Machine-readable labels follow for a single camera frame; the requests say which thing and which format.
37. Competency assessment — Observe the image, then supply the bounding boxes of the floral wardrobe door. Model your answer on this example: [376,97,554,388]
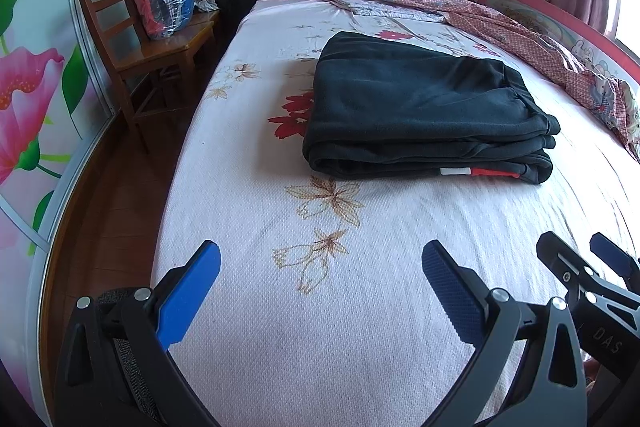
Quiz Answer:
[0,0,153,408]

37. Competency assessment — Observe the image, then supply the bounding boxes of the red checked quilt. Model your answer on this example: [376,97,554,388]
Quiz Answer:
[312,0,640,162]

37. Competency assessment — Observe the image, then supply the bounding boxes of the window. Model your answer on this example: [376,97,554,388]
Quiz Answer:
[607,0,640,52]

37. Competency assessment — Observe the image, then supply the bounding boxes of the wooden chair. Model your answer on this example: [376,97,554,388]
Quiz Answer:
[75,0,221,152]

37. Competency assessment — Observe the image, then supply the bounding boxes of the pink printed bed guard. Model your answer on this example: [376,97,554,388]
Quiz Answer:
[475,0,640,82]

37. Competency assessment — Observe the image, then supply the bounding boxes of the dark navy sweatshirt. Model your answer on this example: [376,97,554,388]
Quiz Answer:
[302,31,561,185]

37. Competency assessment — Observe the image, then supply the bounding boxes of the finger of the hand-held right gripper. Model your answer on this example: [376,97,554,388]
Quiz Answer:
[590,233,640,294]
[536,232,601,294]

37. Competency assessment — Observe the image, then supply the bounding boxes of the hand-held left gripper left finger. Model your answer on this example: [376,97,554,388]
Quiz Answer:
[52,239,222,427]

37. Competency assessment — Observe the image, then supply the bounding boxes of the bed with floral sheet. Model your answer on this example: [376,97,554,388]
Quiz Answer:
[150,0,640,427]

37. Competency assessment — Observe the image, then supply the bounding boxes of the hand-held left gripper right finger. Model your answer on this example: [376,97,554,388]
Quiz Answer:
[421,240,588,427]

